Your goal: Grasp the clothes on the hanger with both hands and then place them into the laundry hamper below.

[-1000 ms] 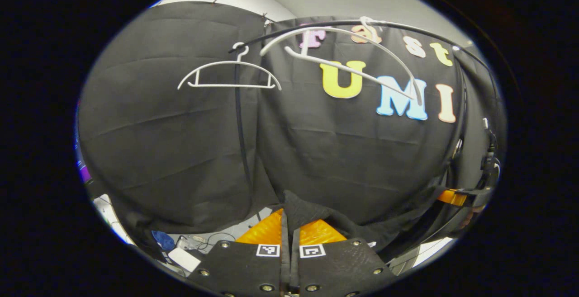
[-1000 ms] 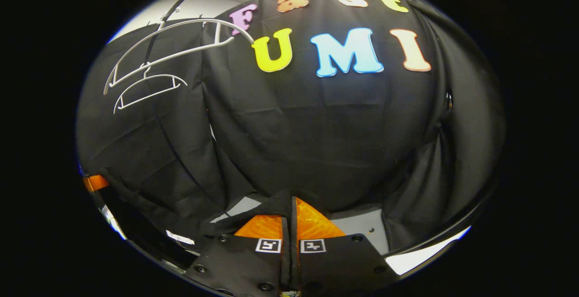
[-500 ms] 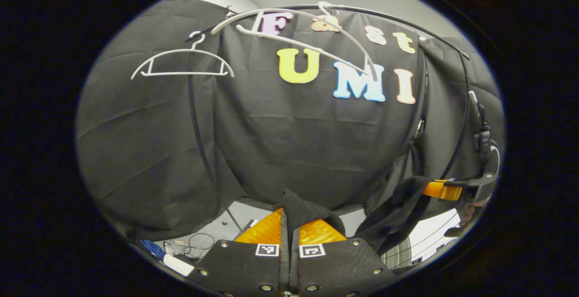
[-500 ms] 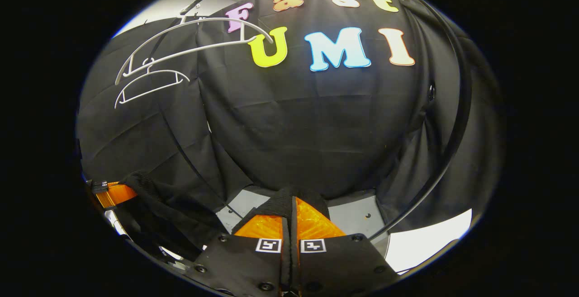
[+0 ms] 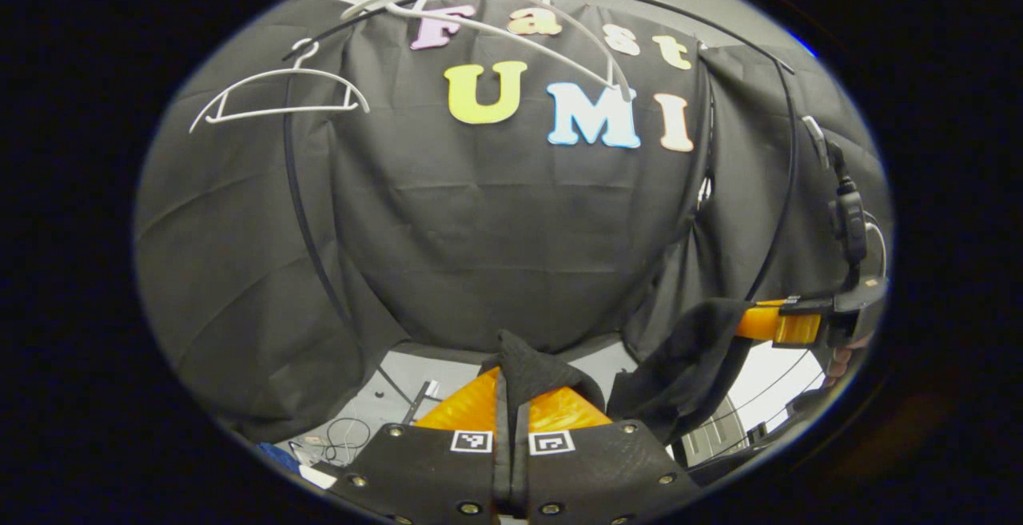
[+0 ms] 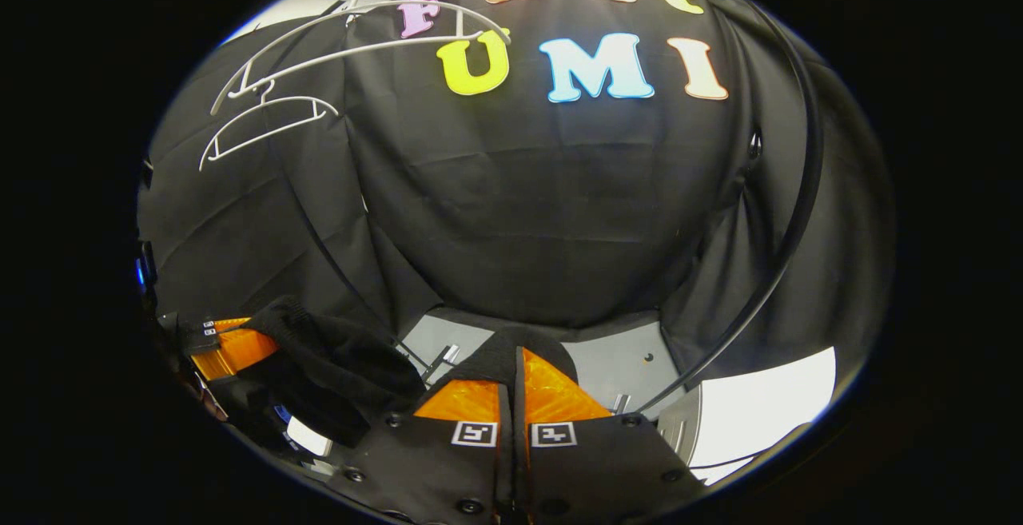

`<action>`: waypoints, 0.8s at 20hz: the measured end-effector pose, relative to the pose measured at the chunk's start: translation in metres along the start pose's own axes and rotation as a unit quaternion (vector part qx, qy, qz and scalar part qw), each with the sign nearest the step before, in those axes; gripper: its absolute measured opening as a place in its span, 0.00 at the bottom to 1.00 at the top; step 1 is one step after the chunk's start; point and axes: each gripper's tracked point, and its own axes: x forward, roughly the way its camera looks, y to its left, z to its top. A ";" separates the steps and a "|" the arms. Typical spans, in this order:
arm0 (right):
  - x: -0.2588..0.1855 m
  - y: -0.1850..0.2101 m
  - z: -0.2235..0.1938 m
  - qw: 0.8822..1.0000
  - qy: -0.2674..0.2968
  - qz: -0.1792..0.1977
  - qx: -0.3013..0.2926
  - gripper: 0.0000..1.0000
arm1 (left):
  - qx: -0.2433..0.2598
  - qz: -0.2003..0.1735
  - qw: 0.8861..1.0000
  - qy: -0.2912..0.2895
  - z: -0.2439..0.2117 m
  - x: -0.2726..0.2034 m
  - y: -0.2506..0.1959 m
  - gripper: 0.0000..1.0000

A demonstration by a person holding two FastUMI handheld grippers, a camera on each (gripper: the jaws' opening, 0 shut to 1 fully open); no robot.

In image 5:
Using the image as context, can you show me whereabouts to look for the black knit garment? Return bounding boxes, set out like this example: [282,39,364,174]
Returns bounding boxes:
[480,297,756,450]

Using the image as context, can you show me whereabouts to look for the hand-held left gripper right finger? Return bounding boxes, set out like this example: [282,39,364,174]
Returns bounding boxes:
[513,385,704,525]

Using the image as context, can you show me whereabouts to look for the black clothes rack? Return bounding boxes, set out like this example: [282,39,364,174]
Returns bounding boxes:
[281,0,800,430]

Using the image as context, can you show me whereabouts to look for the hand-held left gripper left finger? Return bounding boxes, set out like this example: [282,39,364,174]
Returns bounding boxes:
[328,365,512,525]

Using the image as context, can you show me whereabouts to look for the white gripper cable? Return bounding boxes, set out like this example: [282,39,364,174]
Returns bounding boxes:
[863,220,890,280]

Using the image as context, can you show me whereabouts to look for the large white clothes hanger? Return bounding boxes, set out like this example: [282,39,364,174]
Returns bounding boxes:
[340,0,636,102]

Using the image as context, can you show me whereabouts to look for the black backdrop cloth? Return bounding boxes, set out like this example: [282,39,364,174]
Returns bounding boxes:
[134,0,892,442]

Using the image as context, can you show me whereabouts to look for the small white floor item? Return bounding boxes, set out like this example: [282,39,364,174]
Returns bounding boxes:
[298,463,338,491]

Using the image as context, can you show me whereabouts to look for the white metal frame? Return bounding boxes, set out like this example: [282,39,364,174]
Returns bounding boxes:
[681,397,750,468]

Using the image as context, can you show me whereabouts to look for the small white clothes hanger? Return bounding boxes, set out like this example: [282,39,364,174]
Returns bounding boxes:
[189,39,371,134]

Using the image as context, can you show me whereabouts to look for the white flat panel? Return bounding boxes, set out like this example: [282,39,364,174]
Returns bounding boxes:
[729,341,826,434]

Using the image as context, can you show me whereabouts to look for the black floor cables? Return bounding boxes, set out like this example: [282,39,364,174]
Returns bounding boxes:
[286,416,373,468]

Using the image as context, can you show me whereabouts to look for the blue floor item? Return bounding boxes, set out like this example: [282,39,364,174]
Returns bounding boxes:
[256,443,303,474]

